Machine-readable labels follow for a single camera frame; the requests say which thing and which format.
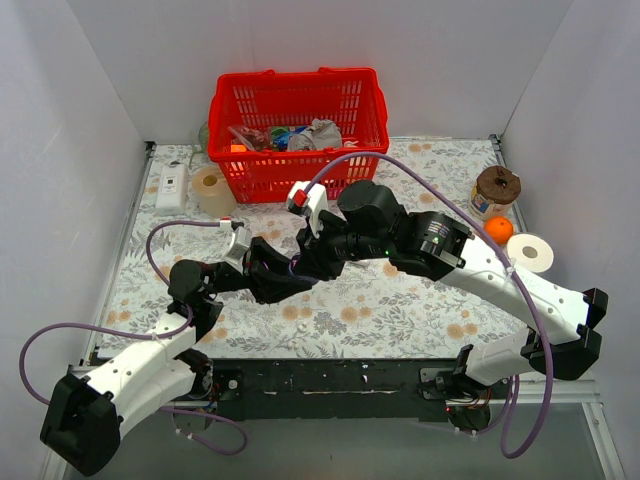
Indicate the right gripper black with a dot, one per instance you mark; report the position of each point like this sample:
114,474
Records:
310,248

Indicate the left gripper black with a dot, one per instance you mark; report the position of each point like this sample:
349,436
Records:
251,265

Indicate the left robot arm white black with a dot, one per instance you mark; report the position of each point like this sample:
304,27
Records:
88,416

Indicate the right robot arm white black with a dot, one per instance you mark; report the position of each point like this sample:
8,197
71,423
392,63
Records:
558,337

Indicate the floral table cloth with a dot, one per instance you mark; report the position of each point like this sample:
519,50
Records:
371,311

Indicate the beige tape roll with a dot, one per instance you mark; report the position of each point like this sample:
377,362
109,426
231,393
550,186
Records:
213,193

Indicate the crumpled grey bag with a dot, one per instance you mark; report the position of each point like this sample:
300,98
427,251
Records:
319,135

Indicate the red plastic shopping basket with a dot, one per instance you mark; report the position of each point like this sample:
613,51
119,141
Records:
261,101

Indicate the orange fruit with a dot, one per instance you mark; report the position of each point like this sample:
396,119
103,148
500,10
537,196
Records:
500,229

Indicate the brown lidded jar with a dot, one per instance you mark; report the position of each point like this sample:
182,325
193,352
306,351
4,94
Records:
495,190

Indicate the white toilet paper roll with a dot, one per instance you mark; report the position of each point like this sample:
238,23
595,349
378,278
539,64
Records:
530,252

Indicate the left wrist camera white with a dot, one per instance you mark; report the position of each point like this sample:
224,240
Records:
239,245

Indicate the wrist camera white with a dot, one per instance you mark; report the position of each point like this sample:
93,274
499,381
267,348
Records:
309,201
239,245

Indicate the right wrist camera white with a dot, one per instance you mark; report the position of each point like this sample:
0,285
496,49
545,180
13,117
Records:
309,201

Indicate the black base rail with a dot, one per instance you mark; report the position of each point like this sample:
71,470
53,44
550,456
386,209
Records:
270,389

